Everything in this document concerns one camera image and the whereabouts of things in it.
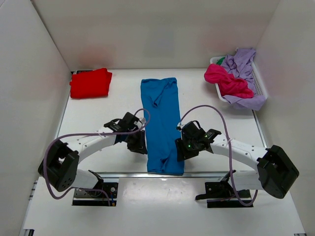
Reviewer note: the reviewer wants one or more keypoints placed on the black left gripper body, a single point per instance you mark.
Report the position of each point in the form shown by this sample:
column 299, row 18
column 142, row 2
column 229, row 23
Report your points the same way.
column 135, row 140

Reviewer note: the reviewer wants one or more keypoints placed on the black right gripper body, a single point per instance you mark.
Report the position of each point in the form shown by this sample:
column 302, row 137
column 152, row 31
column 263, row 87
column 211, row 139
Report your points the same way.
column 187, row 147

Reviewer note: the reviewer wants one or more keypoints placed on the blue t shirt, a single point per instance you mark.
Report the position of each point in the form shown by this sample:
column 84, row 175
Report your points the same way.
column 160, row 100

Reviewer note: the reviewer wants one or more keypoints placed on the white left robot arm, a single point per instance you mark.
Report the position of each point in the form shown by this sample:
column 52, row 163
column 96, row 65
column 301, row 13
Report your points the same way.
column 61, row 164

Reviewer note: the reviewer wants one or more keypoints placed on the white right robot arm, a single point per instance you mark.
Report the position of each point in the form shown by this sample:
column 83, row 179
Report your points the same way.
column 271, row 168

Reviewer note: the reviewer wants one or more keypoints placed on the pink t shirt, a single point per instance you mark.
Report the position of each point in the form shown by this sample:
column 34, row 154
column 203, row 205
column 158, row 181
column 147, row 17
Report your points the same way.
column 227, row 83

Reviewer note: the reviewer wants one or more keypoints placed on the red folded t shirt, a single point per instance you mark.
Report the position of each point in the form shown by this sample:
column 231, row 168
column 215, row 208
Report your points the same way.
column 90, row 84

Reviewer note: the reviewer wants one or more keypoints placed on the white plastic basket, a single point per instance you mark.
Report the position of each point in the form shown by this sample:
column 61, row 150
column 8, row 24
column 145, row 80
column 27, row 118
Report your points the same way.
column 258, row 83

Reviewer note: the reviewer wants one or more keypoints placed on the green t shirt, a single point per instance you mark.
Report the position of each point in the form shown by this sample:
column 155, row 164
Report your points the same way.
column 219, row 62

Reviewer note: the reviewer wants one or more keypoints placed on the lavender t shirt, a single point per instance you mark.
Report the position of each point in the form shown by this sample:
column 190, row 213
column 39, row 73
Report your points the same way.
column 240, row 65

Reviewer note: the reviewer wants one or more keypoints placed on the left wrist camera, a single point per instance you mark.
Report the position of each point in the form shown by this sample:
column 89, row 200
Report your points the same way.
column 142, row 121

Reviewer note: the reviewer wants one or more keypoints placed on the aluminium table edge rail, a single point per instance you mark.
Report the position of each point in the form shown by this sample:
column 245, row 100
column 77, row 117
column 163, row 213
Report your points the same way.
column 88, row 115

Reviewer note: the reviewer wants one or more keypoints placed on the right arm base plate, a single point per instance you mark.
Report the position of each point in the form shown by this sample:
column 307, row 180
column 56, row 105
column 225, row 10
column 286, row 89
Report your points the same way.
column 220, row 194

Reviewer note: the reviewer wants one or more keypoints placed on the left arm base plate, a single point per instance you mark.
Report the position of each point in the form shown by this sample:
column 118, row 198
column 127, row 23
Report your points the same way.
column 96, row 198

